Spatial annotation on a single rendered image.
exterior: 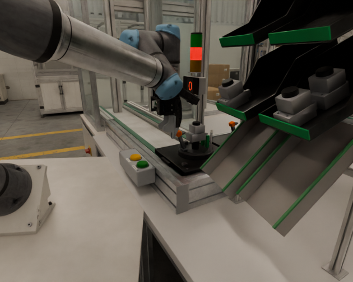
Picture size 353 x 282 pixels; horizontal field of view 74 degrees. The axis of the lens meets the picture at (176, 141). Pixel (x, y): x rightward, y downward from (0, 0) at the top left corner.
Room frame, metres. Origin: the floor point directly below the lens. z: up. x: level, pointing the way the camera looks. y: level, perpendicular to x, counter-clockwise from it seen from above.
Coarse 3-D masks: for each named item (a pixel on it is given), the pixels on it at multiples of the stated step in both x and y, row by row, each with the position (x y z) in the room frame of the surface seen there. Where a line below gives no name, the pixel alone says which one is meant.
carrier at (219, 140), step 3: (231, 132) 1.00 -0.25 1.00; (222, 135) 1.05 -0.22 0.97; (225, 135) 1.05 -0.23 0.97; (228, 135) 1.00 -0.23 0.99; (213, 138) 1.01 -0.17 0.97; (216, 138) 1.01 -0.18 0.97; (219, 138) 1.01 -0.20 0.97; (222, 138) 1.01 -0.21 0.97; (225, 138) 1.01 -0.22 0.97; (213, 141) 0.98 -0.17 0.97; (216, 141) 0.98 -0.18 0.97; (219, 141) 0.98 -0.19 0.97; (222, 141) 0.98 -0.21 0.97; (213, 144) 0.96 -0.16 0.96; (216, 144) 0.94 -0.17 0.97; (219, 144) 0.93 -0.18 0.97
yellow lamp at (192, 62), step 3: (192, 60) 1.05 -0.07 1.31; (195, 60) 1.04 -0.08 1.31; (198, 60) 1.04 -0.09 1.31; (201, 60) 1.06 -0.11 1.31; (192, 63) 1.05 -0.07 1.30; (195, 63) 1.04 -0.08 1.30; (198, 63) 1.04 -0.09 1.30; (201, 63) 1.06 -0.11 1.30; (192, 66) 1.05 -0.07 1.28; (195, 66) 1.04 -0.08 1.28; (198, 66) 1.04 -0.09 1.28; (201, 66) 1.06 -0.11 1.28; (192, 69) 1.05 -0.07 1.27; (195, 69) 1.04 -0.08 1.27; (198, 69) 1.04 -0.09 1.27
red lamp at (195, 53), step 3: (192, 48) 1.05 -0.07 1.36; (195, 48) 1.04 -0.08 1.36; (198, 48) 1.04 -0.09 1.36; (201, 48) 1.05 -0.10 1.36; (192, 51) 1.05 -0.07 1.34; (195, 51) 1.04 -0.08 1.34; (198, 51) 1.04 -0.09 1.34; (201, 51) 1.05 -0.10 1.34; (192, 54) 1.05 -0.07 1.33; (195, 54) 1.04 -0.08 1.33; (198, 54) 1.04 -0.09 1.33; (201, 54) 1.06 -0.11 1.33; (192, 57) 1.05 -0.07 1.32; (195, 57) 1.04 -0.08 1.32; (198, 57) 1.04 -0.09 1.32; (201, 57) 1.06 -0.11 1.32
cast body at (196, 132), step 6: (192, 126) 0.83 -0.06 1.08; (198, 126) 0.82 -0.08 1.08; (204, 126) 0.83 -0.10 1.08; (186, 132) 0.85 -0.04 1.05; (192, 132) 0.83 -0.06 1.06; (198, 132) 0.82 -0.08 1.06; (204, 132) 0.84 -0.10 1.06; (186, 138) 0.84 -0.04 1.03; (192, 138) 0.81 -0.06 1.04; (198, 138) 0.82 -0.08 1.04; (204, 138) 0.84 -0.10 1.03
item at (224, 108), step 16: (288, 48) 0.70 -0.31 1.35; (304, 48) 0.68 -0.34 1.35; (320, 48) 0.57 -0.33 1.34; (256, 64) 0.67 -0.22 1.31; (272, 64) 0.69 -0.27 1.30; (288, 64) 0.70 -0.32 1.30; (304, 64) 0.56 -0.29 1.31; (256, 80) 0.67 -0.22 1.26; (272, 80) 0.67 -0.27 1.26; (288, 80) 0.55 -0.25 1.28; (256, 96) 0.61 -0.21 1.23; (272, 96) 0.53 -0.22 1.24; (224, 112) 0.60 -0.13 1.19; (240, 112) 0.52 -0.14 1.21; (256, 112) 0.52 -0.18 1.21
